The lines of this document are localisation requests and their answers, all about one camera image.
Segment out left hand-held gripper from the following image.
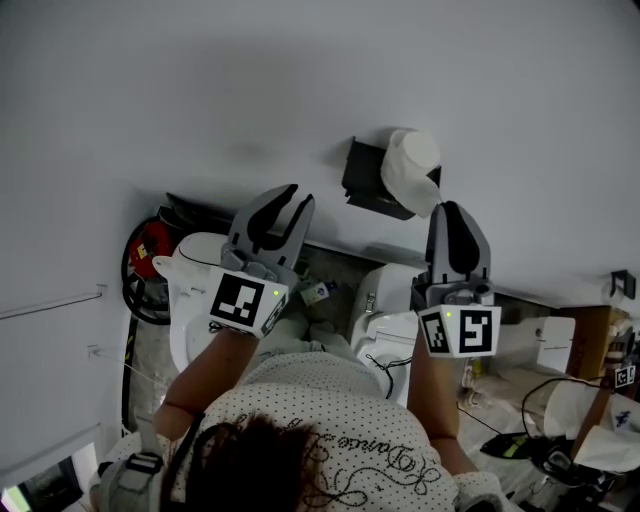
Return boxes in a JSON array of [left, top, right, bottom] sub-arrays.
[[208, 182, 317, 341]]

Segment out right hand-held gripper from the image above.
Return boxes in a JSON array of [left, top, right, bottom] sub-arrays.
[[409, 199, 503, 359]]

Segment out white toilet paper roll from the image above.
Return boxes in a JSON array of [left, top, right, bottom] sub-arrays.
[[380, 128, 444, 219]]

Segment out person's right forearm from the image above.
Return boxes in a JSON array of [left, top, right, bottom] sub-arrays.
[[404, 341, 462, 442]]

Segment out another person's forearm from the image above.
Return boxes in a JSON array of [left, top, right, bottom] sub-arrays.
[[572, 383, 615, 455]]

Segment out person's left forearm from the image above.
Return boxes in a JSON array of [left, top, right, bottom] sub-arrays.
[[151, 326, 262, 442]]

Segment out person's grey trousers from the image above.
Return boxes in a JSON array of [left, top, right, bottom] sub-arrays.
[[248, 313, 362, 382]]

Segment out red vacuum cleaner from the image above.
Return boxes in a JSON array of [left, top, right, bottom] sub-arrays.
[[127, 219, 174, 280]]

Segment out white sneaker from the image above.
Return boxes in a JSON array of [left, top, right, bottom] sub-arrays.
[[459, 356, 486, 410]]

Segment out white cabinet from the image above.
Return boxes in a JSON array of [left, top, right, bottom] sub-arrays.
[[533, 314, 577, 375]]

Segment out brown wooden cabinet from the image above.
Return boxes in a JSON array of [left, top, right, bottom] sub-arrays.
[[558, 304, 615, 380]]

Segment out beige crumpled floor sheet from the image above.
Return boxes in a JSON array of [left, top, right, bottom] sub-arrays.
[[456, 368, 552, 502]]

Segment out person's white dotted shirt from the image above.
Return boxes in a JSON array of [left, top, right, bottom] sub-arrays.
[[163, 351, 512, 512]]

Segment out black round device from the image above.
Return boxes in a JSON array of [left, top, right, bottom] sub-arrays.
[[531, 446, 582, 485]]

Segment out dark framed window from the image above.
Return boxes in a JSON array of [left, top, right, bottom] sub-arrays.
[[0, 456, 85, 512]]

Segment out black wall paper holder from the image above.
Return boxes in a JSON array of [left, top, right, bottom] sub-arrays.
[[341, 135, 444, 223]]

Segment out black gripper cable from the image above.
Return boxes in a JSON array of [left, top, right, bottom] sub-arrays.
[[364, 352, 415, 402]]

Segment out red vacuum with hose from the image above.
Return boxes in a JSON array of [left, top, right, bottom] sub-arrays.
[[120, 214, 174, 327]]

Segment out black looped cable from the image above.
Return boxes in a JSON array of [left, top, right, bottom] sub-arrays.
[[520, 374, 617, 437]]

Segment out thin white cable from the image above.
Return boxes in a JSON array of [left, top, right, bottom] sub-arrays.
[[98, 350, 167, 393]]

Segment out white wall rail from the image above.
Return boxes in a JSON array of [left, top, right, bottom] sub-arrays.
[[0, 283, 110, 322]]

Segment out black headset cable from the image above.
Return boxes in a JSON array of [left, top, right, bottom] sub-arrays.
[[161, 411, 242, 507]]

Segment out grey shoulder strap with buckle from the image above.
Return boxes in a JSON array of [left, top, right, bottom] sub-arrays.
[[96, 448, 167, 512]]

